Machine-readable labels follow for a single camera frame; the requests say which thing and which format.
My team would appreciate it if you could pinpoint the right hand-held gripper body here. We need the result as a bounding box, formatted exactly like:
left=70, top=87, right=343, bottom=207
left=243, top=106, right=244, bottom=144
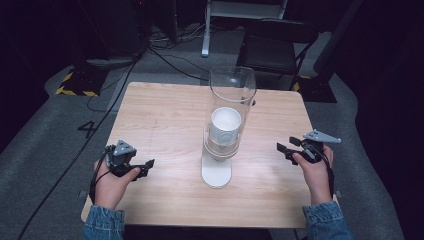
left=299, top=129, right=342, bottom=165

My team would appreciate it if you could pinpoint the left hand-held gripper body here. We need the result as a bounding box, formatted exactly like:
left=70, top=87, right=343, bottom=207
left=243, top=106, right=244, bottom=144
left=105, top=139, right=148, bottom=178

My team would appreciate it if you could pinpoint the white paper cup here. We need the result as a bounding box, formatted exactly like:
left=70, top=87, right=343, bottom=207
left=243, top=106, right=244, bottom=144
left=208, top=106, right=243, bottom=147

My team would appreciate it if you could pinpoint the clear cup dispenser white base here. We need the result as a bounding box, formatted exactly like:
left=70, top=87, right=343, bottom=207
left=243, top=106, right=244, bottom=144
left=200, top=65, right=258, bottom=190

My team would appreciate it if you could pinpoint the person's right hand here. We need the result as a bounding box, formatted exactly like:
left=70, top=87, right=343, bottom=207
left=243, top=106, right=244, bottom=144
left=292, top=145, right=335, bottom=206

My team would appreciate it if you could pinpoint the person's left hand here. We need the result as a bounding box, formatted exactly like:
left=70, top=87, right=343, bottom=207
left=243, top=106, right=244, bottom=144
left=93, top=159, right=142, bottom=211

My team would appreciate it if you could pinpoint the yellow black striped floor plate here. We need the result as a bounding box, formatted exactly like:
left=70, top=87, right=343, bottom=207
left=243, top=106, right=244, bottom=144
left=54, top=69, right=101, bottom=98

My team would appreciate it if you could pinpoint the black chair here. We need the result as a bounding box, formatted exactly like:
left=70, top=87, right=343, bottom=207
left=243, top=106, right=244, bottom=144
left=235, top=18, right=320, bottom=92

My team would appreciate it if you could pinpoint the black slanted pole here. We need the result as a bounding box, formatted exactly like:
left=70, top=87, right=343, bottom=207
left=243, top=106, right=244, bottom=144
left=313, top=0, right=365, bottom=75

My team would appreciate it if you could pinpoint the white metal stand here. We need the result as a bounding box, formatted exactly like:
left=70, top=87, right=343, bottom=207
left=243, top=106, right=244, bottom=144
left=201, top=0, right=289, bottom=58

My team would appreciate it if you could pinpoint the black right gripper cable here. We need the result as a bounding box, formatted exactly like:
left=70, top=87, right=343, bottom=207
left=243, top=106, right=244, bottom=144
left=314, top=146, right=336, bottom=198

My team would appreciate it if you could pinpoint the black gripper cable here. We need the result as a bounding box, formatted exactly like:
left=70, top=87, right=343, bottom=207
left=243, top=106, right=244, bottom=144
left=314, top=146, right=336, bottom=198
left=88, top=146, right=112, bottom=205

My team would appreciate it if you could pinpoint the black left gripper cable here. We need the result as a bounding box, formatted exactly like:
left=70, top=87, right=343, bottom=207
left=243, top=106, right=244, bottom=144
left=88, top=146, right=112, bottom=205

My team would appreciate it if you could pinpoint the long black floor cable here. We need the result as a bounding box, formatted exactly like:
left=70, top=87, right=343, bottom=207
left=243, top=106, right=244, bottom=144
left=16, top=49, right=150, bottom=240

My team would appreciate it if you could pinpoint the black stand base plate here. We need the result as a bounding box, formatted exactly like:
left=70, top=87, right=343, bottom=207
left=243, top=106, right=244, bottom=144
left=292, top=75, right=338, bottom=104

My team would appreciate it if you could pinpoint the thin black floor cable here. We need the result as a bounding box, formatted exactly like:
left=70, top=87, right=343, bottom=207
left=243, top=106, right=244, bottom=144
left=147, top=46, right=210, bottom=82

